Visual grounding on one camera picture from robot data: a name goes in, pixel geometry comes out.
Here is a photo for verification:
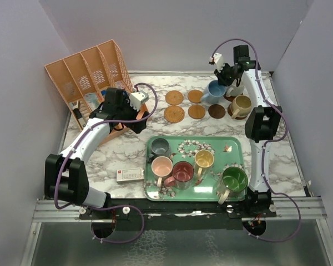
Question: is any orange wooden coaster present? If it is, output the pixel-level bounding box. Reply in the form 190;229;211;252
188;89;203;104

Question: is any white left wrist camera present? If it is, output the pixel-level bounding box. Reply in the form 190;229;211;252
129;91;149;111

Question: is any green floral tray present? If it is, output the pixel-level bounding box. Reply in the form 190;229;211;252
144;136;244;202

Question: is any dark wooden coaster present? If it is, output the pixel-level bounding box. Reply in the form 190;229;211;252
208;104;225;119

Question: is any orange plastic file organizer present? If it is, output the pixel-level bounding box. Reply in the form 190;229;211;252
45;40;134;130

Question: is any tan ceramic mug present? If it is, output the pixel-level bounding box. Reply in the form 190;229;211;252
230;95;252;117

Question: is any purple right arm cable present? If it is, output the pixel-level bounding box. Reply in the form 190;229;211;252
209;38;302;243

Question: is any cream ceramic mug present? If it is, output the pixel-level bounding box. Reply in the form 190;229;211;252
225;80;245;97

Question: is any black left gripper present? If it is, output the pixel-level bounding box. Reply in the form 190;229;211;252
117;95;149;133

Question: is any green floral mug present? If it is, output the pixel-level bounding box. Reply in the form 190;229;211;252
216;167;248;204

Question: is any blue ceramic mug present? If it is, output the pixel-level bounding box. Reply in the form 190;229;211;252
200;80;226;104

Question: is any white small card box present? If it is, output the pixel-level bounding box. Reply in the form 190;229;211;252
116;167;144;183

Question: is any pink ceramic mug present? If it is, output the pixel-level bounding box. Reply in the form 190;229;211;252
152;156;173;188

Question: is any red ceramic mug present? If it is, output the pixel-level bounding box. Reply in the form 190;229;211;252
163;161;194;190

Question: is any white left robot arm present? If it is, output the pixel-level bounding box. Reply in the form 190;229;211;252
44;88;151;219

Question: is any yellow ceramic mug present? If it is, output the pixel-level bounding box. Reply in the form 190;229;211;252
194;150;215;181

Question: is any light wooden coaster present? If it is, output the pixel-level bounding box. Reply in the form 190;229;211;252
188;104;206;119

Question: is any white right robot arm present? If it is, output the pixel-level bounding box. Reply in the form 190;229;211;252
209;44;282;217

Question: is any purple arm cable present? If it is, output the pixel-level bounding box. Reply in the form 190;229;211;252
209;38;302;243
54;82;159;244

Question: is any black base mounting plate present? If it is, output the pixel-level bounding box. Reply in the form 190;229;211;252
44;188;278;242

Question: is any grey ceramic mug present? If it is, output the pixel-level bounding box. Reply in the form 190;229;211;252
147;138;171;163

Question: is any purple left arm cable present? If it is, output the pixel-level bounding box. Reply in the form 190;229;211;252
54;82;159;244

